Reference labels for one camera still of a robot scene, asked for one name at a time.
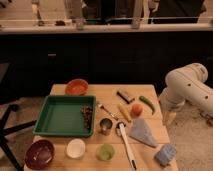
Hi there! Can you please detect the small metal cup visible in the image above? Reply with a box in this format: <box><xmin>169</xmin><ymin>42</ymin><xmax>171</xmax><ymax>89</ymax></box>
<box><xmin>100</xmin><ymin>118</ymin><xmax>113</xmax><ymax>136</ymax></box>

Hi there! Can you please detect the green plastic cup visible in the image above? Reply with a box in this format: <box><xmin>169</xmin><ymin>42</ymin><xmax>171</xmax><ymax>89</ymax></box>
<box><xmin>96</xmin><ymin>144</ymin><xmax>115</xmax><ymax>161</ymax></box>

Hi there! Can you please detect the bunch of dark grapes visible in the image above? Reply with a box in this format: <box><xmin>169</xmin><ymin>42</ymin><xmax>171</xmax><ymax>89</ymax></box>
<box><xmin>81</xmin><ymin>106</ymin><xmax>93</xmax><ymax>129</ymax></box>

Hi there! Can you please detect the dark red bowl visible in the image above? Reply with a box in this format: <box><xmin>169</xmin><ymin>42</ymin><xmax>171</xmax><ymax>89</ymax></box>
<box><xmin>25</xmin><ymin>139</ymin><xmax>55</xmax><ymax>170</ymax></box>

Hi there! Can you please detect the orange bowl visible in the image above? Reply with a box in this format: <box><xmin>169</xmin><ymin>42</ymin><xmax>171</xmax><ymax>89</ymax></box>
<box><xmin>65</xmin><ymin>79</ymin><xmax>88</xmax><ymax>95</ymax></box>

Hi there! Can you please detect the grey blue cloth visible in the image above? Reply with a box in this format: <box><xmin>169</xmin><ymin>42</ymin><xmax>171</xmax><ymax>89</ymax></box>
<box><xmin>129</xmin><ymin>118</ymin><xmax>158</xmax><ymax>148</ymax></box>

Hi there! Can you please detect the blue sponge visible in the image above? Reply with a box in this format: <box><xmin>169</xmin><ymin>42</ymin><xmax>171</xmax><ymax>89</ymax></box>
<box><xmin>154</xmin><ymin>144</ymin><xmax>177</xmax><ymax>167</ymax></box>

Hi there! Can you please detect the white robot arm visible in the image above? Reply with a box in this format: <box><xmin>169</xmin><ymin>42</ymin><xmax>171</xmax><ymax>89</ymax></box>
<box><xmin>159</xmin><ymin>63</ymin><xmax>213</xmax><ymax>126</ymax></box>

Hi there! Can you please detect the green chili pepper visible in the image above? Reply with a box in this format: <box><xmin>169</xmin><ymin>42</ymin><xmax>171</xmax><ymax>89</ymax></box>
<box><xmin>139</xmin><ymin>96</ymin><xmax>156</xmax><ymax>115</ymax></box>

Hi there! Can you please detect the metal fork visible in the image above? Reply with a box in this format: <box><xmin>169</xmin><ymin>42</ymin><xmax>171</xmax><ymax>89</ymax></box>
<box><xmin>97</xmin><ymin>102</ymin><xmax>119</xmax><ymax>121</ymax></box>

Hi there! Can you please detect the orange peach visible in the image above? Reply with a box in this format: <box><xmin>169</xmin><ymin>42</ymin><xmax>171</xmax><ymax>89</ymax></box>
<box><xmin>131</xmin><ymin>104</ymin><xmax>143</xmax><ymax>117</ymax></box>

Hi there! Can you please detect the dark rectangular brush block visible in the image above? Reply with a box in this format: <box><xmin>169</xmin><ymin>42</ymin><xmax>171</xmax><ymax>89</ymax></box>
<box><xmin>116</xmin><ymin>90</ymin><xmax>135</xmax><ymax>104</ymax></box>

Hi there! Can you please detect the green plastic tray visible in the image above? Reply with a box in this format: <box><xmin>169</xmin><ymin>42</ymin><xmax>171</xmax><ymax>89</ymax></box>
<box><xmin>33</xmin><ymin>95</ymin><xmax>96</xmax><ymax>137</ymax></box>

